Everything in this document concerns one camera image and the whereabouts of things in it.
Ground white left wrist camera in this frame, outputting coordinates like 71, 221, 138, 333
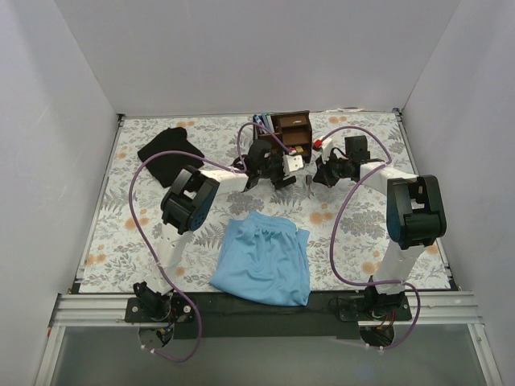
282, 150, 304, 176

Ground aluminium frame rail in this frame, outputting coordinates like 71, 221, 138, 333
34, 294, 131, 385

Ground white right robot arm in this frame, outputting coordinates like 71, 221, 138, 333
313, 135, 447, 320

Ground floral tablecloth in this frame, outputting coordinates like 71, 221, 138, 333
78, 113, 451, 294

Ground light blue shorts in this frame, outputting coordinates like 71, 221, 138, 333
210, 211, 311, 306

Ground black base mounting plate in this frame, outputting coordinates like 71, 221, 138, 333
124, 291, 414, 339

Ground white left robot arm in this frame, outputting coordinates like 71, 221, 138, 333
134, 139, 304, 322

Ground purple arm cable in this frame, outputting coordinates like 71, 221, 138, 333
321, 126, 422, 350
129, 122, 295, 363

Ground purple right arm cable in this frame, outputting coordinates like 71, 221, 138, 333
321, 126, 422, 350

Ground brown wooden desk organizer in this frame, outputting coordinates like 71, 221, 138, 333
268, 110, 313, 164

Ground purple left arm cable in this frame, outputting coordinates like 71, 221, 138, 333
129, 122, 295, 363

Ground black folded cloth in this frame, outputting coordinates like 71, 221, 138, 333
138, 127, 204, 188

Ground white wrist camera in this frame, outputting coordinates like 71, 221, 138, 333
312, 138, 334, 162
282, 150, 304, 176

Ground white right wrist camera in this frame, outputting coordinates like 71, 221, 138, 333
312, 138, 334, 162

